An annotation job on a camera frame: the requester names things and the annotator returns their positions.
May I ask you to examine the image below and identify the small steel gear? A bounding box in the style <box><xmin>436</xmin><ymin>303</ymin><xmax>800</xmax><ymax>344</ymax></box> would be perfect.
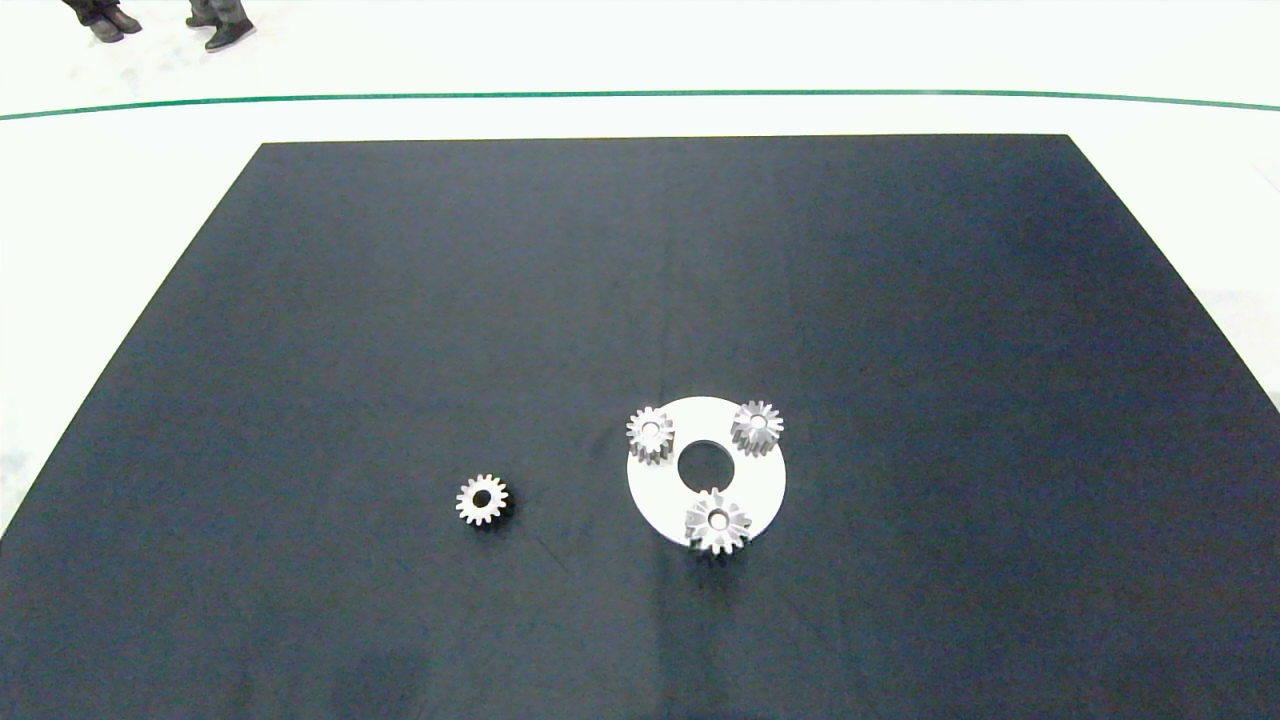
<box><xmin>730</xmin><ymin>400</ymin><xmax>785</xmax><ymax>458</ymax></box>
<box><xmin>626</xmin><ymin>406</ymin><xmax>676</xmax><ymax>467</ymax></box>
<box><xmin>456</xmin><ymin>474</ymin><xmax>510</xmax><ymax>527</ymax></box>

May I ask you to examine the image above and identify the larger steel gear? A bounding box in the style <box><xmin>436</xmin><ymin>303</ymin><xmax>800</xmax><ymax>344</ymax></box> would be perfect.
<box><xmin>684</xmin><ymin>487</ymin><xmax>753</xmax><ymax>557</ymax></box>

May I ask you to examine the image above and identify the round white pin plate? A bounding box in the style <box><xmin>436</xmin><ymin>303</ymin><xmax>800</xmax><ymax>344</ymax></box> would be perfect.
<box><xmin>627</xmin><ymin>396</ymin><xmax>787</xmax><ymax>548</ymax></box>

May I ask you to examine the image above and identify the dark mat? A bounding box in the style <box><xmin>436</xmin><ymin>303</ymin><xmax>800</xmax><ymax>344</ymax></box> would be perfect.
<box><xmin>0</xmin><ymin>134</ymin><xmax>1280</xmax><ymax>720</ymax></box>

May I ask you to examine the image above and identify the person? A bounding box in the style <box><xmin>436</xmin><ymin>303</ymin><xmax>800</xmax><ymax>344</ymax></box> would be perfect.
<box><xmin>186</xmin><ymin>0</ymin><xmax>257</xmax><ymax>53</ymax></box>
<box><xmin>62</xmin><ymin>0</ymin><xmax>143</xmax><ymax>44</ymax></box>

